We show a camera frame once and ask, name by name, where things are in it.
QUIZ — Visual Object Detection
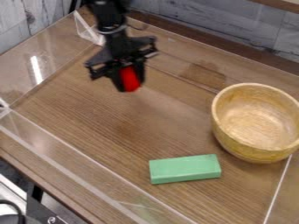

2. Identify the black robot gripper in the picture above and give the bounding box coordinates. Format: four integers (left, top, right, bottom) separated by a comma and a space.
84, 34, 158, 92

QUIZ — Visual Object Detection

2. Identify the red plush strawberry fruit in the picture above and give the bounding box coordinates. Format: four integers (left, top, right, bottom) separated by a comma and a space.
121, 66, 141, 92

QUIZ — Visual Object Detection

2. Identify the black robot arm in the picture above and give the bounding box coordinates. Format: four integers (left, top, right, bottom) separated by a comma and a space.
84, 0, 158, 92

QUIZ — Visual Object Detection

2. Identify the light wooden bowl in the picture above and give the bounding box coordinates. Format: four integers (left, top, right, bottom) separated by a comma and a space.
210, 83, 299, 164

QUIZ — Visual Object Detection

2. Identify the green rectangular block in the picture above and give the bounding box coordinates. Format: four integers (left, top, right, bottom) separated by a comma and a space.
149, 154, 222, 185

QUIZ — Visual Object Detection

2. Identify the clear acrylic corner bracket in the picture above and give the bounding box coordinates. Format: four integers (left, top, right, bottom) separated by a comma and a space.
74, 10, 106, 46

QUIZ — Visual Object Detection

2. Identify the clear acrylic table enclosure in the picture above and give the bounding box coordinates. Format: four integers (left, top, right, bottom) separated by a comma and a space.
0, 14, 299, 224

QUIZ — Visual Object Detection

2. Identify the black table leg mount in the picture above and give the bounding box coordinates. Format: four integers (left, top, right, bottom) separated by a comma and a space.
26, 182, 76, 224

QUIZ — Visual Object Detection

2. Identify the black cable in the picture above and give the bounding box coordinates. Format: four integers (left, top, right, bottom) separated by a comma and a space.
0, 199, 27, 224

